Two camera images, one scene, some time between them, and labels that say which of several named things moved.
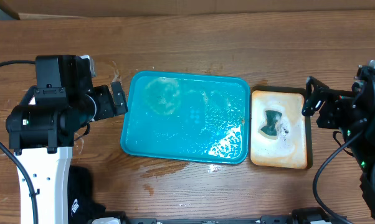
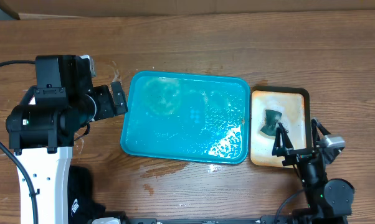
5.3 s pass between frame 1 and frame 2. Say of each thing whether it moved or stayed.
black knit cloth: stayed
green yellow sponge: stayed
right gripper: moved
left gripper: stayed
